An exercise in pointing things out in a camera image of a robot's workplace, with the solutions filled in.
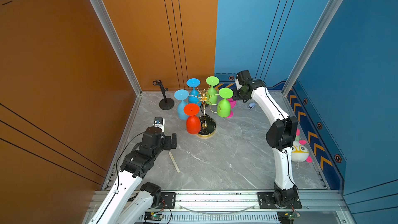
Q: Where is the right circuit board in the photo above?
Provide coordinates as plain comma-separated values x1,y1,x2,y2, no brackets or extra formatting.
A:
277,212,301,224

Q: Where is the blue wine glass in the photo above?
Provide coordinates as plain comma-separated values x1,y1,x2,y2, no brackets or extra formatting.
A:
174,89,189,120
187,78,201,106

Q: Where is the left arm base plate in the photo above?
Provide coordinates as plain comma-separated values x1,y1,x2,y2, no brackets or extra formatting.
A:
150,191,176,209

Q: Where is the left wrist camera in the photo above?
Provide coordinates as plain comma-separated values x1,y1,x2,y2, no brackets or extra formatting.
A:
153,117,165,132

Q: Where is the plush toy pink green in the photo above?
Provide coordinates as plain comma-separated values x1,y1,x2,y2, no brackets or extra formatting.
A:
291,129,312,163

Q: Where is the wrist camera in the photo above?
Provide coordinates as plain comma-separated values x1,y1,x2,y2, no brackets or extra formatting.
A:
153,117,165,132
235,78,242,90

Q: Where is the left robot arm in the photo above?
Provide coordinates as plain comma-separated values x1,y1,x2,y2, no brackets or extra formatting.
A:
89,127,177,224

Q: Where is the wooden ruler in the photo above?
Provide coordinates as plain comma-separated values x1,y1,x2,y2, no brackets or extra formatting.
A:
169,151,180,173

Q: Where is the magenta wine glass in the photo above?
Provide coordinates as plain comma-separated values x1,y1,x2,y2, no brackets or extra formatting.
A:
228,98,236,118

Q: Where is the rear blue wine glass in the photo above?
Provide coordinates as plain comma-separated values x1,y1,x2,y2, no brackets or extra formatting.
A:
187,78,201,106

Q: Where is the green wine glass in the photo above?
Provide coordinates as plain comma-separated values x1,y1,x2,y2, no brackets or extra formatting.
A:
206,76,220,105
217,88,233,118

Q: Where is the aluminium front rail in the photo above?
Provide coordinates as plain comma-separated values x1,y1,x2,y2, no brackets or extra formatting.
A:
80,189,358,224

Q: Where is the black phone stand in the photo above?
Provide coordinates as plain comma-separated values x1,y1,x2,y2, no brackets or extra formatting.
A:
152,80,175,110

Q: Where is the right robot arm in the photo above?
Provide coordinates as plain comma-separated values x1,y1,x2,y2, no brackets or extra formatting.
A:
232,70,302,208

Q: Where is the red wine glass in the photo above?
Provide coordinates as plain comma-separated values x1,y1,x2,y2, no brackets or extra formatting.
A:
184,103,202,134

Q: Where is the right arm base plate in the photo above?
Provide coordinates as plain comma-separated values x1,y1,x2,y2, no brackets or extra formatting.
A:
257,191,302,209

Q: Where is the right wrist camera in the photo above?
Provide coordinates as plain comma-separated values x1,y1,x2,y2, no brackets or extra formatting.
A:
235,78,242,90

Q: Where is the left circuit board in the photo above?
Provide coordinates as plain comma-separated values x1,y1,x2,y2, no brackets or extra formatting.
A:
143,212,164,224

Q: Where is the small blue toy car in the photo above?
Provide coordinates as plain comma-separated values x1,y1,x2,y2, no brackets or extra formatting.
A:
248,102,256,109

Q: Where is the circuit board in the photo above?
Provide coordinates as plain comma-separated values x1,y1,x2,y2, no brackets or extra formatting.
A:
143,212,164,224
277,212,301,224

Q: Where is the gold wine glass rack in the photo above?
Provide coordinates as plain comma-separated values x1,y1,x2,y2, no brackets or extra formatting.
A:
196,90,222,138

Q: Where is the front blue wine glass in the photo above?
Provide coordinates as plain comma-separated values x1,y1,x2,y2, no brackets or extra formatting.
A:
174,89,189,120

